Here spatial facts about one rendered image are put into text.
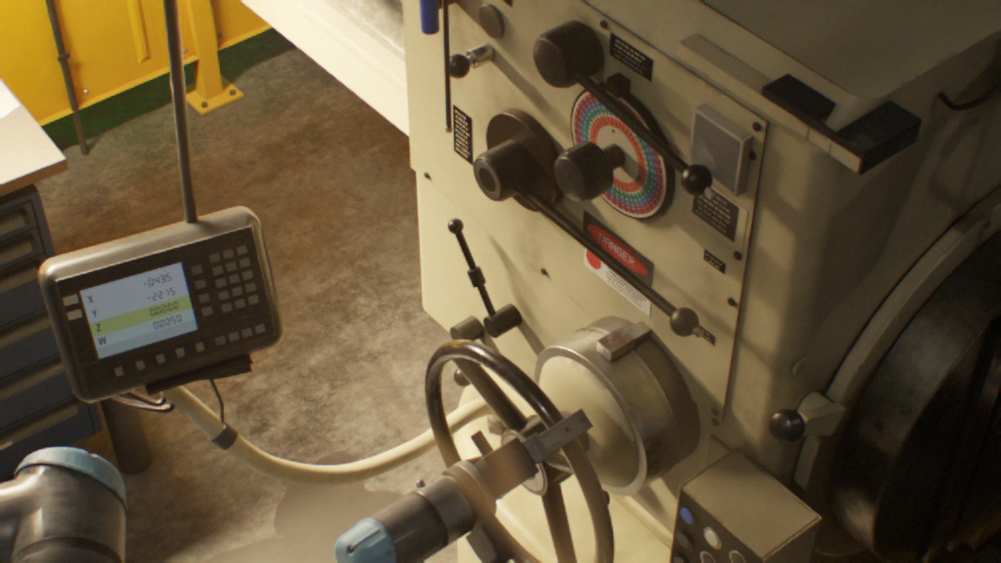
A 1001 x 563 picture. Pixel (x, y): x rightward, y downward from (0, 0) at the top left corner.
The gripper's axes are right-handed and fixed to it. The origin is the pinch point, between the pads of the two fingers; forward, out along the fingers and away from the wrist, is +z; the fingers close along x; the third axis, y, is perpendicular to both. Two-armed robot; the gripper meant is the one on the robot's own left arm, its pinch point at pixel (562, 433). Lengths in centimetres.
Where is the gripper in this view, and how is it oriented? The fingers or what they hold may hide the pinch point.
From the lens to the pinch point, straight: 186.8
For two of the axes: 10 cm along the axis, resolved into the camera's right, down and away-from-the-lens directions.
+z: 7.8, -4.3, 4.6
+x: -3.2, 3.5, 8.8
